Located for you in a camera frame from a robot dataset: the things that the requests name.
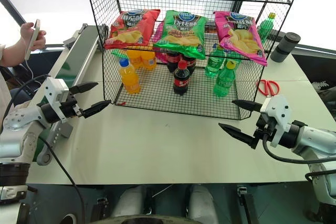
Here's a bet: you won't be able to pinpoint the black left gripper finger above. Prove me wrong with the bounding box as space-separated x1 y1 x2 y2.
69 82 99 95
79 100 112 119

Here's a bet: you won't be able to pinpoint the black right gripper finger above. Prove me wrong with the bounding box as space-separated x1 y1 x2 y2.
232 99 263 113
218 123 259 150

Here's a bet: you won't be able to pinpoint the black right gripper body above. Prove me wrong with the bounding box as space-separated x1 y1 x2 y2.
253 112 277 142

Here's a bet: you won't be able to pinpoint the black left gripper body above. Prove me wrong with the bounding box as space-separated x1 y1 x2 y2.
59 92 83 122

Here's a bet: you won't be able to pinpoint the white smartphone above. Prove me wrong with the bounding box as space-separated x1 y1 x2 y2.
24 19 41 61

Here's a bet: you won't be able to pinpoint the bystander hand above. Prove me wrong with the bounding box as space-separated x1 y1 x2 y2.
20 22 47 51

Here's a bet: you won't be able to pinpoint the green soda bottle yellow cap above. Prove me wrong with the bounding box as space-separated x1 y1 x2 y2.
213 60 236 98
258 13 277 44

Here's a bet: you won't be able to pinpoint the orange soda bottle blue cap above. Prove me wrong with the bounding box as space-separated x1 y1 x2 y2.
118 58 141 95

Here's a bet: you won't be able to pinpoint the small green snack bag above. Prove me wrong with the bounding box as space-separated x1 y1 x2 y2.
111 49 127 60

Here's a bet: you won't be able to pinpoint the pink potato chips bag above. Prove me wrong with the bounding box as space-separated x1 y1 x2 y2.
214 11 268 67

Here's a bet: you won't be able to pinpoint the dark grey cylinder flask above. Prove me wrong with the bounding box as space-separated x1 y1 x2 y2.
270 32 301 63

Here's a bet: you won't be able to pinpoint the black bag with white print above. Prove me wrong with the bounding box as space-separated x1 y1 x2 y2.
311 79 336 120

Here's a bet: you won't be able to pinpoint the cola bottle red cap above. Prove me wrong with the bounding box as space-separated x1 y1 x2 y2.
173 60 194 96

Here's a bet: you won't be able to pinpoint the red potato chips bag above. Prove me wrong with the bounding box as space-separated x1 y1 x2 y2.
104 8 161 50

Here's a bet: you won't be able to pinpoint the grey white rounded robot leg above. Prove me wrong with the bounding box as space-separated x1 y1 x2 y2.
187 184 220 224
113 185 148 222

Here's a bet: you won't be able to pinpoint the brown snack package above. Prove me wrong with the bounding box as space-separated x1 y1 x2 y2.
204 23 218 35

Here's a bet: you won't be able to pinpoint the magenta snack bag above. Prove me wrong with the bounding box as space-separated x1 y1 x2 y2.
152 22 169 63

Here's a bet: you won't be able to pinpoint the green potato chips bag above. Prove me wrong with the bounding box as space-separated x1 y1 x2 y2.
153 10 208 60

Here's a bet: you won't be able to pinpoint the black diagonal bar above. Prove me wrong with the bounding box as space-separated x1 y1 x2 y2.
0 0 27 27

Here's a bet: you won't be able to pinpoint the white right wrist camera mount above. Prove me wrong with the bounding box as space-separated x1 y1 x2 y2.
259 95 293 148

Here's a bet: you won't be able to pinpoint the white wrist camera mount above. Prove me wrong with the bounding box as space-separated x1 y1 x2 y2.
43 77 70 124
259 95 293 148

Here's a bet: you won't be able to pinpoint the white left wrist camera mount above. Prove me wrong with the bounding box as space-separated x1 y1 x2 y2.
43 77 70 124

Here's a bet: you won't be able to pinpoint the red handled scissors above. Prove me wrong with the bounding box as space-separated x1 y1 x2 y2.
256 78 280 97

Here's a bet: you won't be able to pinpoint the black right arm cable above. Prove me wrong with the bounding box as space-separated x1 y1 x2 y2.
304 168 336 183
262 132 336 164

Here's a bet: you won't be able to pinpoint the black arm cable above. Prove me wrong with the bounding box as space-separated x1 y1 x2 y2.
262 132 336 164
304 168 336 183
38 136 86 224
2 74 50 125

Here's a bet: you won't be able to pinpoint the white phone charging cable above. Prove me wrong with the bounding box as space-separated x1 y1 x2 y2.
25 58 35 81

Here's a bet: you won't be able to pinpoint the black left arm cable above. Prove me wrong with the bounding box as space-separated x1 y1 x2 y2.
2 74 50 125
38 136 86 224

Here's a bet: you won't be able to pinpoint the black table leg bracket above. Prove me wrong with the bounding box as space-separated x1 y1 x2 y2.
95 197 110 224
235 185 259 224

